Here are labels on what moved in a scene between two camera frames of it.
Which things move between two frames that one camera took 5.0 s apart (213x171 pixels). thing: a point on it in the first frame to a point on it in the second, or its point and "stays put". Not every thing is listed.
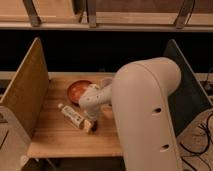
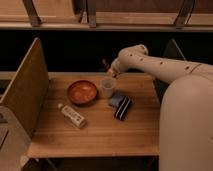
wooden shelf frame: [106, 15] stays put
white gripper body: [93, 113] to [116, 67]
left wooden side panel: [29, 88] stays put
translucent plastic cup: [106, 81] stays put
